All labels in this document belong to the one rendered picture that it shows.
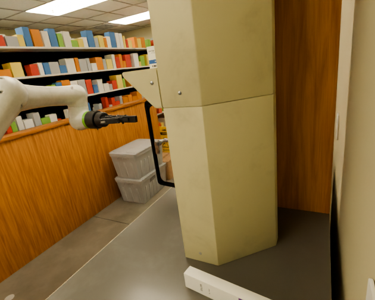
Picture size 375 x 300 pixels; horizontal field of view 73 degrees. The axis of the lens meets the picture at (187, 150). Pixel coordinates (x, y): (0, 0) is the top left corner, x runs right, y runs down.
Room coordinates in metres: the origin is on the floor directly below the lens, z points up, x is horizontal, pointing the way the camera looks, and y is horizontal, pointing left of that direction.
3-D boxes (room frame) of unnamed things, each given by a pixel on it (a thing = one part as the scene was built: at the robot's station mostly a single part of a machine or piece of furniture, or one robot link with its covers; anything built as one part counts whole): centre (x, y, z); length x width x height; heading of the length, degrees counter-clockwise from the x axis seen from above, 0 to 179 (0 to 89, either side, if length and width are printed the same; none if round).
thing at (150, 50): (0.79, 0.04, 1.54); 0.05 x 0.05 x 0.06; 57
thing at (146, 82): (0.83, 0.02, 1.46); 0.32 x 0.12 x 0.10; 151
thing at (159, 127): (1.03, 0.03, 1.19); 0.30 x 0.01 x 0.40; 54
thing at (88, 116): (1.32, 0.45, 1.31); 0.09 x 0.06 x 0.12; 151
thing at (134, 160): (3.06, 0.62, 0.49); 0.60 x 0.42 x 0.33; 151
